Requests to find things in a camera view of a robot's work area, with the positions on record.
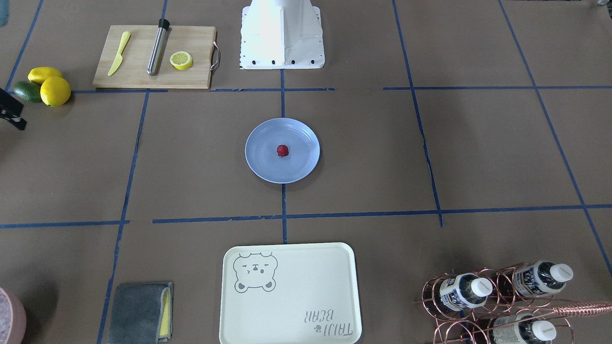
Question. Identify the bottle white cap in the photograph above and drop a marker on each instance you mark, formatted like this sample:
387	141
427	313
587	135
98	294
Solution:
462	292
541	279
523	328

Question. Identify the cream bear tray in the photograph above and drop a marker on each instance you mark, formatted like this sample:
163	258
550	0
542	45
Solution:
290	294

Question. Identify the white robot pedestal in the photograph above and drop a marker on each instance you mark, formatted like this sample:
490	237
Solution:
281	34

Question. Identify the lemon half slice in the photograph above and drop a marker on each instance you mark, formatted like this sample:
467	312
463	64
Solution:
181	60

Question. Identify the copper wire bottle rack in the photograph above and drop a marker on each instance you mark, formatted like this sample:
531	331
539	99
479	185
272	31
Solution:
475	326

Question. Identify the green lime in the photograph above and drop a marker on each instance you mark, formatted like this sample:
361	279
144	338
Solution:
28	91

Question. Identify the red strawberry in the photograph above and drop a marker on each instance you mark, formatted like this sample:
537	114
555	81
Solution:
282	150

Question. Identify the yellow plastic knife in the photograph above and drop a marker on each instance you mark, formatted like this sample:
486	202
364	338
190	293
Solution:
118	59

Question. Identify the grey yellow cloth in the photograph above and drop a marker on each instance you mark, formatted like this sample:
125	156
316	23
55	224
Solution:
142	313

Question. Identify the blue plate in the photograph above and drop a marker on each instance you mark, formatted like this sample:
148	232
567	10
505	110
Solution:
261	145

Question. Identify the yellow lemon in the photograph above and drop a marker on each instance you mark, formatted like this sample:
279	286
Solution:
55	91
40	74

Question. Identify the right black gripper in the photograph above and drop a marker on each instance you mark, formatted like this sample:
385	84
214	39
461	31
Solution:
9	111

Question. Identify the steel rod black tip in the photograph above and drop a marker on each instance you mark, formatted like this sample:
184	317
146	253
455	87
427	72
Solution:
157	50

